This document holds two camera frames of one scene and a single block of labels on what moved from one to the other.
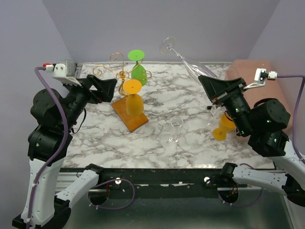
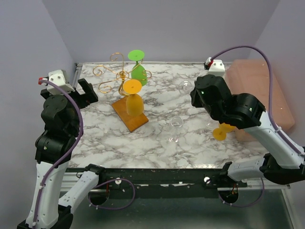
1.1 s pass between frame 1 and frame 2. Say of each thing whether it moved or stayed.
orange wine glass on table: stayed
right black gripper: moved
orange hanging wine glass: stayed
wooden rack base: stayed
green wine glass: stayed
